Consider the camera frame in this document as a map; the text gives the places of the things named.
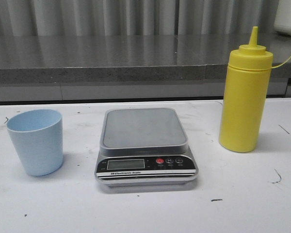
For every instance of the yellow squeeze bottle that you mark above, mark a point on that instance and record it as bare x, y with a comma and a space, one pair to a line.
247, 80

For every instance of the light blue plastic cup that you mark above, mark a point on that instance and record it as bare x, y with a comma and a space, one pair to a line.
37, 136

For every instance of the silver electronic kitchen scale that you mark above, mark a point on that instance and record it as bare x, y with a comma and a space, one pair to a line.
144, 147

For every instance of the grey stone counter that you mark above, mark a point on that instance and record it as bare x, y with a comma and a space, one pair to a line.
62, 69

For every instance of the grey pleated curtain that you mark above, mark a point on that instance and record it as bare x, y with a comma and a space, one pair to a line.
134, 17

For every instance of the white kitchen appliance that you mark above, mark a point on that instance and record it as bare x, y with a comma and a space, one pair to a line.
282, 22

